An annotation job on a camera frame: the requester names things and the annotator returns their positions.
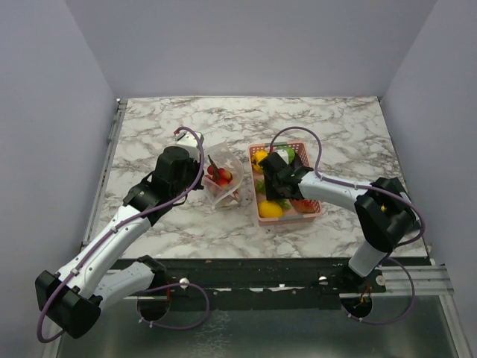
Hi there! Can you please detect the green grape bunch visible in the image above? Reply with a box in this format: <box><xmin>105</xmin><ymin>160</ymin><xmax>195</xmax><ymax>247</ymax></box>
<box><xmin>255</xmin><ymin>180</ymin><xmax>291</xmax><ymax>211</ymax></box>

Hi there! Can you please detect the clear zip top bag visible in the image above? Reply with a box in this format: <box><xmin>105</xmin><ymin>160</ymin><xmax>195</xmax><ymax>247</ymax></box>
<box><xmin>202</xmin><ymin>142</ymin><xmax>244</xmax><ymax>210</ymax></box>

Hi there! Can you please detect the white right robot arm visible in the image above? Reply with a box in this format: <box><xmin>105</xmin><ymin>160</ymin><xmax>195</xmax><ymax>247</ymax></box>
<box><xmin>259</xmin><ymin>151</ymin><xmax>423</xmax><ymax>292</ymax></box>

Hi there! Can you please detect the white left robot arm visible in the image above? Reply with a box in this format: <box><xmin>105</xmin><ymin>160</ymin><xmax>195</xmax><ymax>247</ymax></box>
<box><xmin>35</xmin><ymin>144</ymin><xmax>204</xmax><ymax>343</ymax></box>

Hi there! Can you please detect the dark purple eggplant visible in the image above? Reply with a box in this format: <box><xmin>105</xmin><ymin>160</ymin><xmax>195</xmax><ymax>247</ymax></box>
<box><xmin>291</xmin><ymin>154</ymin><xmax>305</xmax><ymax>170</ymax></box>

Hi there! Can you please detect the green custard apple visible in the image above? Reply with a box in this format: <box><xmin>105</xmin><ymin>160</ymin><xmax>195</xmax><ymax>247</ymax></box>
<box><xmin>279</xmin><ymin>146</ymin><xmax>295</xmax><ymax>160</ymax></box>

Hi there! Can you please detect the yellow bell pepper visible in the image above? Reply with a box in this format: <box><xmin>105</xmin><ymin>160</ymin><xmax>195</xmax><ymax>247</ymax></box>
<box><xmin>250</xmin><ymin>151</ymin><xmax>268</xmax><ymax>174</ymax></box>

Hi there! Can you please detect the yellow lemon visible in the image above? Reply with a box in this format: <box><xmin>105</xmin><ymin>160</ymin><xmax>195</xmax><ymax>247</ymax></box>
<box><xmin>257</xmin><ymin>200</ymin><xmax>284</xmax><ymax>219</ymax></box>

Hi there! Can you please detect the red watermelon slice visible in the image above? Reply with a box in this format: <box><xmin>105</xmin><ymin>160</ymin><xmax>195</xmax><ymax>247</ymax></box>
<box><xmin>289</xmin><ymin>199</ymin><xmax>320</xmax><ymax>214</ymax></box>

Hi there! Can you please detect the pink perforated plastic basket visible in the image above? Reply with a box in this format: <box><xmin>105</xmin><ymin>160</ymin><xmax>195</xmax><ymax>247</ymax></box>
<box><xmin>248</xmin><ymin>141</ymin><xmax>323</xmax><ymax>226</ymax></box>

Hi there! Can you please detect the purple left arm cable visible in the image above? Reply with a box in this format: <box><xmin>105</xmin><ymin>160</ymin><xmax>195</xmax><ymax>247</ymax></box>
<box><xmin>37</xmin><ymin>126</ymin><xmax>210</xmax><ymax>343</ymax></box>

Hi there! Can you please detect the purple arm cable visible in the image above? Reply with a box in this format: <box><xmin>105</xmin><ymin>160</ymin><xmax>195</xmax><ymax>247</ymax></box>
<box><xmin>37</xmin><ymin>126</ymin><xmax>210</xmax><ymax>343</ymax></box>
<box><xmin>270</xmin><ymin>126</ymin><xmax>426</xmax><ymax>324</ymax></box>

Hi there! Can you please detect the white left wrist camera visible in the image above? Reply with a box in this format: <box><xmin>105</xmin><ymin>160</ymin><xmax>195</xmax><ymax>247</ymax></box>
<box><xmin>176</xmin><ymin>131</ymin><xmax>200</xmax><ymax>162</ymax></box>

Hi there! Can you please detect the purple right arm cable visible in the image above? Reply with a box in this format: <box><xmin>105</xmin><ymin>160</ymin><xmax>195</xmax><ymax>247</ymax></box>
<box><xmin>270</xmin><ymin>126</ymin><xmax>426</xmax><ymax>324</ymax></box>

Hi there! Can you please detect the aluminium side rail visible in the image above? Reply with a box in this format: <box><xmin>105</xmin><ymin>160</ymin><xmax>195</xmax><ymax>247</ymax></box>
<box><xmin>80</xmin><ymin>98</ymin><xmax>128</xmax><ymax>248</ymax></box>

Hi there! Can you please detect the black mounting rail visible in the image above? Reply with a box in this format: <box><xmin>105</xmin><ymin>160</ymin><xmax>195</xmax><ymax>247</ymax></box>
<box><xmin>132</xmin><ymin>258</ymin><xmax>385</xmax><ymax>312</ymax></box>

